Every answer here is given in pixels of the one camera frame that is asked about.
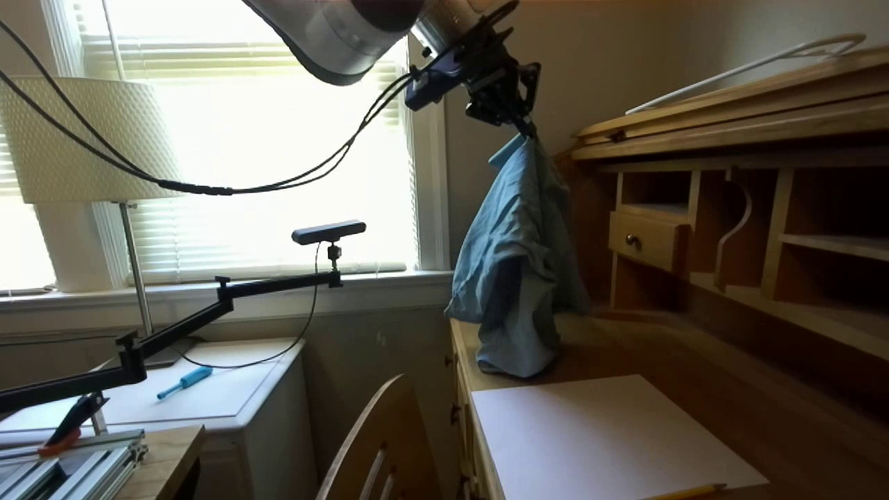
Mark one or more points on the aluminium profile rail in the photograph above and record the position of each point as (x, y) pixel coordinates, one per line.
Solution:
(85, 469)

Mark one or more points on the small wooden side table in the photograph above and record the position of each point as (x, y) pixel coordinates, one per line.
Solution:
(163, 455)

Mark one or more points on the black stereo camera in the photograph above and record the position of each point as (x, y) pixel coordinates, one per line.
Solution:
(328, 232)

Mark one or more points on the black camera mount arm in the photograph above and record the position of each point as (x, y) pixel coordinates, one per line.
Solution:
(58, 387)

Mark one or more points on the white paper sheet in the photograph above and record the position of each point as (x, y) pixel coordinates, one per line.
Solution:
(601, 434)

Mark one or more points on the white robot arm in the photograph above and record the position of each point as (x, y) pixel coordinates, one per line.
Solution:
(342, 38)

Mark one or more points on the wooden chair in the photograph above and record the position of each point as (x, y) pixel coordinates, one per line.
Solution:
(371, 427)

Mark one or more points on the thin metal stand pole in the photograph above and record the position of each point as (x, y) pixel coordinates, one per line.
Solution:
(135, 269)

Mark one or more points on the large cubby drawer with knob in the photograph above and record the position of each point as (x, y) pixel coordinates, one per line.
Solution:
(656, 244)

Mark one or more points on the white window blind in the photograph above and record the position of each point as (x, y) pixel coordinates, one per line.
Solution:
(240, 120)

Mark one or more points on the wooden roll-top desk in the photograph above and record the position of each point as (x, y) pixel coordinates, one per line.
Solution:
(695, 370)

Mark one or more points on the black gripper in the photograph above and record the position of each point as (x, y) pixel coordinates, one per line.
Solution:
(495, 85)

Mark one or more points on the blue cloth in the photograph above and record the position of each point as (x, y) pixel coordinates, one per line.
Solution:
(519, 259)

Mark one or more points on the blue screwdriver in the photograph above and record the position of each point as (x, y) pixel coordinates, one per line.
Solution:
(184, 381)

